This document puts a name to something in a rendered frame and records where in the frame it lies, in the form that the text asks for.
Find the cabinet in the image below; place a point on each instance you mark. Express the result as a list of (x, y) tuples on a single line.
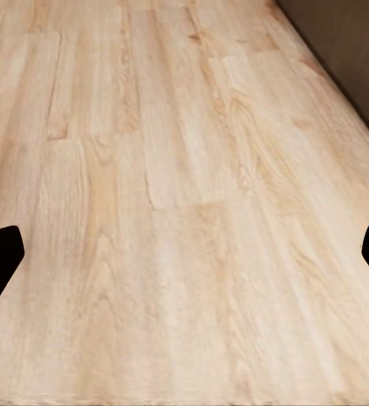
[(337, 31)]

